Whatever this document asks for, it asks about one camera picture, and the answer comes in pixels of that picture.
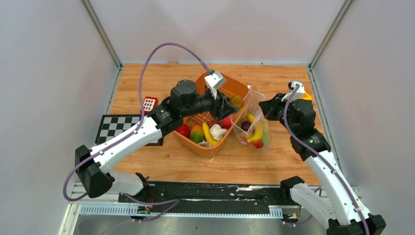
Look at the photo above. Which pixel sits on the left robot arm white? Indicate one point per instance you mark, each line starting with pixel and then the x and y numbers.
pixel 95 165

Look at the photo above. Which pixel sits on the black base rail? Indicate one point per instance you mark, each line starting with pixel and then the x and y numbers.
pixel 211 198

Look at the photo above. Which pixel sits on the red white block toy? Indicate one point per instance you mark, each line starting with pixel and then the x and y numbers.
pixel 149 104

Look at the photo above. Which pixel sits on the red orange peach toy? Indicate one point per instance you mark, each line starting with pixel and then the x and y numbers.
pixel 257 144

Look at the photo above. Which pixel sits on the yellow banana toy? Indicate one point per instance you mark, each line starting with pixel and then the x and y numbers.
pixel 258 129

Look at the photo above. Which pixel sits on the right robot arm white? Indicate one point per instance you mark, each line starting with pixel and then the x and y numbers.
pixel 344 213

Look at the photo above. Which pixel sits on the red apple toy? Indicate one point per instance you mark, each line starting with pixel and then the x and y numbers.
pixel 184 130

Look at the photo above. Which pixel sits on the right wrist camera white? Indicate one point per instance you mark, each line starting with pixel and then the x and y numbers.
pixel 296 91

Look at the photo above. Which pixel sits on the checkerboard calibration board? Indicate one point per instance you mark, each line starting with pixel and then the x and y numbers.
pixel 112 125

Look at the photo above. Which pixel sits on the clear zip top bag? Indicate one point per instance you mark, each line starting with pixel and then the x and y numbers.
pixel 251 106

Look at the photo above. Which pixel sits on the yellow triangle bracket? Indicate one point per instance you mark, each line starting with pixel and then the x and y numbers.
pixel 307 96

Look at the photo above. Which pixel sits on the red strawberry toy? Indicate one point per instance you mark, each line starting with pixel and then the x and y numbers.
pixel 226 123

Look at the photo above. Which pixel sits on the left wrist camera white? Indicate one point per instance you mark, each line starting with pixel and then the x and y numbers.
pixel 214 82

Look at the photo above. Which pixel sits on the orange green mango toy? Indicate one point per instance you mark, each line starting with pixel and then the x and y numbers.
pixel 196 134

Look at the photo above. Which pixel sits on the dark purple fig toy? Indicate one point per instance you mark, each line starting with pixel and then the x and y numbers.
pixel 245 126

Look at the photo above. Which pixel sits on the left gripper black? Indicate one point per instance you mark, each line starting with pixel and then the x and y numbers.
pixel 225 108

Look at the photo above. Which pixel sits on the white mushroom toy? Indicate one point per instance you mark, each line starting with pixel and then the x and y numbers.
pixel 217 132

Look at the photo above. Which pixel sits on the purple grapes toy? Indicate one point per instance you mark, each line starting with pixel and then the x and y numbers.
pixel 213 121

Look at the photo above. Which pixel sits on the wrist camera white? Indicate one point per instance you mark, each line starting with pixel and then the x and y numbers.
pixel 296 91
pixel 214 82

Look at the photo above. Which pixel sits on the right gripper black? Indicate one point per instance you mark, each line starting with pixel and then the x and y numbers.
pixel 269 106

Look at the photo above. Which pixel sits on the white garlic toy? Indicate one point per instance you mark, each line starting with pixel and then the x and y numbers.
pixel 205 144

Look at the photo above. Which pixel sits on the small yellow fruit toy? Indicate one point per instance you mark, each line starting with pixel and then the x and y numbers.
pixel 208 135

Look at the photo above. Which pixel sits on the orange plastic basket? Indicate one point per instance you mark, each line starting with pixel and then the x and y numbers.
pixel 231 88

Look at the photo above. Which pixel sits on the green apple toy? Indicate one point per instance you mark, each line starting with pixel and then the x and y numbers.
pixel 265 139

